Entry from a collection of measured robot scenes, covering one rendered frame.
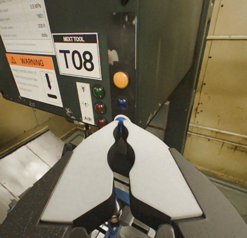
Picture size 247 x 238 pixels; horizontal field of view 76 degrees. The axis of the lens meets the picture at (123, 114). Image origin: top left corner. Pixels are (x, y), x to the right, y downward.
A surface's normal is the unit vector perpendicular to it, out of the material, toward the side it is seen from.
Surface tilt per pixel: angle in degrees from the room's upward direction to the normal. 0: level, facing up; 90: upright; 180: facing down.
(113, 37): 90
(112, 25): 90
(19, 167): 24
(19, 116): 90
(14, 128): 90
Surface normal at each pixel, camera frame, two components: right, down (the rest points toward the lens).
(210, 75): -0.48, 0.43
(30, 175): 0.33, -0.72
